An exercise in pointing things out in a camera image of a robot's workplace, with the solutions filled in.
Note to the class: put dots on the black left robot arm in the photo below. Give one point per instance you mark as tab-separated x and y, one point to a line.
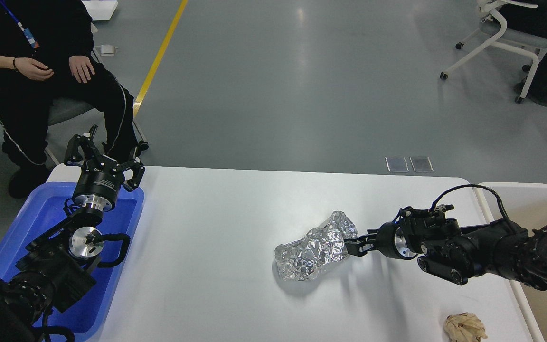
57	270

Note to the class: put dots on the beige plastic bin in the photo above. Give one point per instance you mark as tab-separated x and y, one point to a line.
525	204

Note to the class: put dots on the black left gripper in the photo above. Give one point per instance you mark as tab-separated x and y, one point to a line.
101	179

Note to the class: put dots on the aluminium foil ball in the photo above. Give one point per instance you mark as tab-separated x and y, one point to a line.
308	257

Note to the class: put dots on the seated person in black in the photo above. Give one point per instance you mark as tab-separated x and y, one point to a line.
45	51

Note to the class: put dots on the white box on floor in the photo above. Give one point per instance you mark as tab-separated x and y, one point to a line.
101	10

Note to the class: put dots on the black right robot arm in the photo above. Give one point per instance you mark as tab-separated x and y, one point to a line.
453	253

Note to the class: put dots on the crumpled brown paper ball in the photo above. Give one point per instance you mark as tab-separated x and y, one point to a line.
464	327

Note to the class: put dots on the metal floor plate left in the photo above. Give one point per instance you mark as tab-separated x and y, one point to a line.
397	164

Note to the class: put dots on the white office chair right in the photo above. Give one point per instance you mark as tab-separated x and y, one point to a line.
495	26

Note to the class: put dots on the metal floor plate right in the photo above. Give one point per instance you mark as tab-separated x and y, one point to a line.
421	164

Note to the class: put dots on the metal floor plate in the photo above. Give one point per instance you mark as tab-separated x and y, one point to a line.
421	164
397	164

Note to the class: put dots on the small grey floor object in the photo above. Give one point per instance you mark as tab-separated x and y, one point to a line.
108	50

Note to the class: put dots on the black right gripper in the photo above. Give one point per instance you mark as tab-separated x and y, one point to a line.
390	242

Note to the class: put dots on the grey office chair left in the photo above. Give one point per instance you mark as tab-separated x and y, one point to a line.
63	109

